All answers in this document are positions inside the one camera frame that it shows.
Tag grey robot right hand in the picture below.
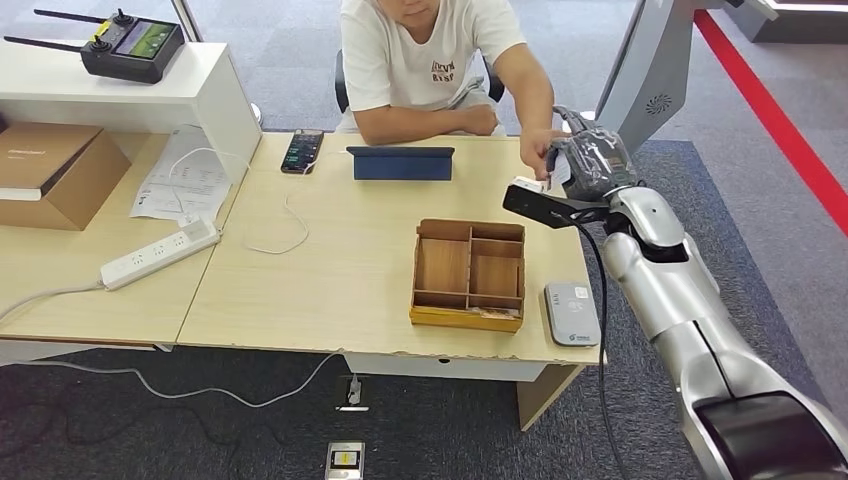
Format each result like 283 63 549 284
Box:
546 104 639 202

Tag person's left hand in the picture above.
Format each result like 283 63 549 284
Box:
518 127 570 181

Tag person's right hand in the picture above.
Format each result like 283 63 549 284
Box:
460 103 501 137

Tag white ID card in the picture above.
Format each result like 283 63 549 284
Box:
547 150 573 193

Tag person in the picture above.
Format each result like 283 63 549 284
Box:
334 0 571 181

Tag grey card reader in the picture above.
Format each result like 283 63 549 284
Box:
543 282 603 348

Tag blue tablet case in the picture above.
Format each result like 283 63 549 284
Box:
346 146 456 183

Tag grey white kiosk stand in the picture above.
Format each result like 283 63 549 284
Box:
561 0 780 157

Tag wooden compartment box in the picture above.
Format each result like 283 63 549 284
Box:
408 219 527 334

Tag black smartphone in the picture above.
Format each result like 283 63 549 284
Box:
280 129 326 176

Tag light wood desk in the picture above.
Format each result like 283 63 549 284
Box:
0 129 266 369
176 132 609 433

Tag grey platform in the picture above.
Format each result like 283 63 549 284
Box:
741 0 848 46

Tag white desk riser shelf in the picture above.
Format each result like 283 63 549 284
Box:
0 40 264 187

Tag printed paper sheets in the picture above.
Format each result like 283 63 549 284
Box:
129 125 233 223

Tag floor socket with plug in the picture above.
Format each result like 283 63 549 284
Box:
334 374 371 414

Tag metal pole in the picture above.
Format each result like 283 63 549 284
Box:
170 0 204 44

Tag black remote controller with antennas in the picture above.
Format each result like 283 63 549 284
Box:
3 8 187 85

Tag white power strip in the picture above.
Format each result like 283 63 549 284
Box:
99 218 222 292

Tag silver floor box yellow label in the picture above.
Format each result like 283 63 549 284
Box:
324 441 366 480

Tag brown cardboard box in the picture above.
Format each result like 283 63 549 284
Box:
0 121 132 233

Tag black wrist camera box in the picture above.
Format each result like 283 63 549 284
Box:
502 175 611 231

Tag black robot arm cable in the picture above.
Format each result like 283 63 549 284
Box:
559 213 631 480

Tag thin white phone cable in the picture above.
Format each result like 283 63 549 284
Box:
239 150 350 256

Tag white charger with cable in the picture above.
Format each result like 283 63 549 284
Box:
167 146 254 241

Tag long white cord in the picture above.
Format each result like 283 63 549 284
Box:
26 351 343 410

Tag white power strip cord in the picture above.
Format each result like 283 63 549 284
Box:
0 283 106 323

